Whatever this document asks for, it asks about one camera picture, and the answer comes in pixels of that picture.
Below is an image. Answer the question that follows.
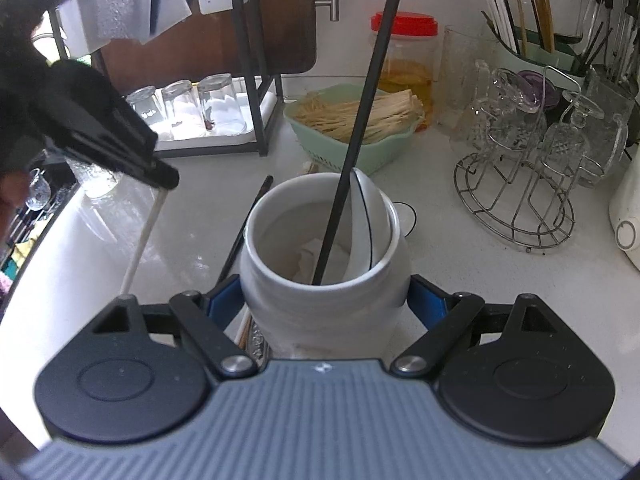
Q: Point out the white ceramic spoon in jar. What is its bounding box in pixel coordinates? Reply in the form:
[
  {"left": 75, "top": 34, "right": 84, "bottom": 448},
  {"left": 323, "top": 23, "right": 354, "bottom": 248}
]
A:
[{"left": 344, "top": 168, "right": 392, "bottom": 281}]

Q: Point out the small glass in sink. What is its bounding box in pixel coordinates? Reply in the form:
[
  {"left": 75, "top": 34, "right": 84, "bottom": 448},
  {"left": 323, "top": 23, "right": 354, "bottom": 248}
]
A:
[{"left": 25, "top": 168, "right": 51, "bottom": 211}]

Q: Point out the thin black chopstick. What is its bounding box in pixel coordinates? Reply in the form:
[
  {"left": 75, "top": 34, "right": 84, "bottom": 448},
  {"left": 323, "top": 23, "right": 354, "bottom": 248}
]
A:
[{"left": 216, "top": 174, "right": 276, "bottom": 285}]

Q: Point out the person's left hand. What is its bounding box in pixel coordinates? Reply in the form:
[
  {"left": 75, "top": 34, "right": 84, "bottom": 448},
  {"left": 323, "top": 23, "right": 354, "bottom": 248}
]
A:
[{"left": 0, "top": 171, "right": 30, "bottom": 243}]

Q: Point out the white ceramic utensil jar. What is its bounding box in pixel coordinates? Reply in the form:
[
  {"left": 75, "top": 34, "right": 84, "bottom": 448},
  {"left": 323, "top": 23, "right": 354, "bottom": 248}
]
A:
[{"left": 240, "top": 172, "right": 411, "bottom": 360}]

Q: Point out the beige wooden chopsticks pair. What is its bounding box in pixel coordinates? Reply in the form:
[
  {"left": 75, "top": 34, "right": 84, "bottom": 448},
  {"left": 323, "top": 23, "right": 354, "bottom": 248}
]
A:
[{"left": 234, "top": 162, "right": 319, "bottom": 350}]

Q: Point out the green chopstick holder caddy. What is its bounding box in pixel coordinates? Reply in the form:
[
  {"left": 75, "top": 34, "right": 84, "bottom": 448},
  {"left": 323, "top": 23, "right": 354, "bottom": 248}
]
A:
[{"left": 482, "top": 0, "right": 586, "bottom": 78}]

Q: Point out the long black chopstick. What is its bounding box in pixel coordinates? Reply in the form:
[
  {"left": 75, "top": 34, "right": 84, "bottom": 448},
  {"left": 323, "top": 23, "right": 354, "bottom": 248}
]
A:
[{"left": 311, "top": 0, "right": 400, "bottom": 285}]

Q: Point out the dried noodles bundle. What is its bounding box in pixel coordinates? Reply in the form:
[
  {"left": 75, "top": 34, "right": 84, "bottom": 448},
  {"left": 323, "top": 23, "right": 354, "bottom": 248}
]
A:
[{"left": 292, "top": 90, "right": 424, "bottom": 144}]

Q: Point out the brown wooden cutting board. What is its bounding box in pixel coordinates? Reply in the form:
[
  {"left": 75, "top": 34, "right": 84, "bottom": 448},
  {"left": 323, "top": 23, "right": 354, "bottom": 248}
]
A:
[{"left": 101, "top": 0, "right": 317, "bottom": 94}]

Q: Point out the silver metal spoon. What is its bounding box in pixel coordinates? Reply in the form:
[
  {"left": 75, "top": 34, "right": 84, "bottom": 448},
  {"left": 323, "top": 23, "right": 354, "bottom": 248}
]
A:
[{"left": 246, "top": 318, "right": 270, "bottom": 367}]

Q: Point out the white kitchen appliance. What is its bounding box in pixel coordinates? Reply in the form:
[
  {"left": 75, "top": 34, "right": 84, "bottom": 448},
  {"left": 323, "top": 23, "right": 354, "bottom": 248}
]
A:
[{"left": 608, "top": 151, "right": 640, "bottom": 270}]

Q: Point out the green plastic basket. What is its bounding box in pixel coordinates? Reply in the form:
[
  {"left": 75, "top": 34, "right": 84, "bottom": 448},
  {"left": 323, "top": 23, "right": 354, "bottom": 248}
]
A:
[{"left": 282, "top": 82, "right": 424, "bottom": 176}]

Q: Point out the wire glass drying rack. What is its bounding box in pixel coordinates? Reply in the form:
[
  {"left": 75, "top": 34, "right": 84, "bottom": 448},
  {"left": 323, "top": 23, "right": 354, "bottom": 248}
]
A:
[{"left": 450, "top": 60, "right": 586, "bottom": 252}]

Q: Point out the black metal shelf rack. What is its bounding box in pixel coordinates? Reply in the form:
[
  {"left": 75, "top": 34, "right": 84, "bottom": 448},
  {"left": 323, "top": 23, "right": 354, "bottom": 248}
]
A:
[{"left": 50, "top": 0, "right": 277, "bottom": 157}]

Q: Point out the white drip tray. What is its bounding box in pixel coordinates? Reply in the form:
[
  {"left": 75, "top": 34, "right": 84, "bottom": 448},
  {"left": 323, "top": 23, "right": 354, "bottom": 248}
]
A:
[{"left": 149, "top": 74, "right": 256, "bottom": 151}]

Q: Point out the upturned clear glass left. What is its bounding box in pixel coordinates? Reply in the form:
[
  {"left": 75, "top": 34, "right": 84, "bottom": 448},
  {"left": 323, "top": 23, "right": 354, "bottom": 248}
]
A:
[{"left": 126, "top": 86, "right": 165, "bottom": 130}]

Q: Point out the large clear glass jug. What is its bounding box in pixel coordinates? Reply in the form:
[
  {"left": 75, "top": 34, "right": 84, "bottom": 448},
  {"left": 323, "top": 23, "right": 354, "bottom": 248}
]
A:
[{"left": 563, "top": 64, "right": 634, "bottom": 188}]

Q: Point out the white chopstick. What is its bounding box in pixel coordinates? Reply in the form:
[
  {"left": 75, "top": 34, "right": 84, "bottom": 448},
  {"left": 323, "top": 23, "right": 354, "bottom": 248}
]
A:
[{"left": 119, "top": 188, "right": 169, "bottom": 295}]

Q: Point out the white crumpled paper towel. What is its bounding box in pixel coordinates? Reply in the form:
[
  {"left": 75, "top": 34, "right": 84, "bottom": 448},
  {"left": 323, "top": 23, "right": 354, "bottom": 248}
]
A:
[{"left": 293, "top": 238, "right": 349, "bottom": 285}]

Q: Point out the upturned clear glass right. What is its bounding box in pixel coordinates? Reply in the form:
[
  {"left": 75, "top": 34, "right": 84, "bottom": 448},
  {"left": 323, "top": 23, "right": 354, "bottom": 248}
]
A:
[{"left": 198, "top": 74, "right": 246, "bottom": 136}]

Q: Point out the textured glass pitcher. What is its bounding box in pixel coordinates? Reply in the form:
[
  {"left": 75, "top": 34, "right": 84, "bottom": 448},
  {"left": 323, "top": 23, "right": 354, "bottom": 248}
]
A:
[{"left": 66, "top": 157, "right": 122, "bottom": 200}]

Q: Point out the red lid plastic jar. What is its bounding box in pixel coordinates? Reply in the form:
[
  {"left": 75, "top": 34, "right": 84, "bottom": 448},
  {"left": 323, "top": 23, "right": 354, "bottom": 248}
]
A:
[{"left": 378, "top": 11, "right": 438, "bottom": 129}]

